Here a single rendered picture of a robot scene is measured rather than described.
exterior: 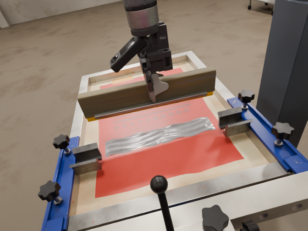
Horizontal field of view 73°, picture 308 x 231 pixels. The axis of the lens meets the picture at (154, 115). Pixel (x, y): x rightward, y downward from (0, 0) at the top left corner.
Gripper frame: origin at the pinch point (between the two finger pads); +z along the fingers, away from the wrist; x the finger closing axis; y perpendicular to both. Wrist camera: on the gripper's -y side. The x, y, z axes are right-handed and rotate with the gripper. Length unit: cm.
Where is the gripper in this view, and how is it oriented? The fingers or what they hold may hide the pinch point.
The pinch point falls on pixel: (150, 95)
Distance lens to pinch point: 63.2
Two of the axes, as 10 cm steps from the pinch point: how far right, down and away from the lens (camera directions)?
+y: 9.7, -2.4, 0.4
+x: -1.8, -5.9, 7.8
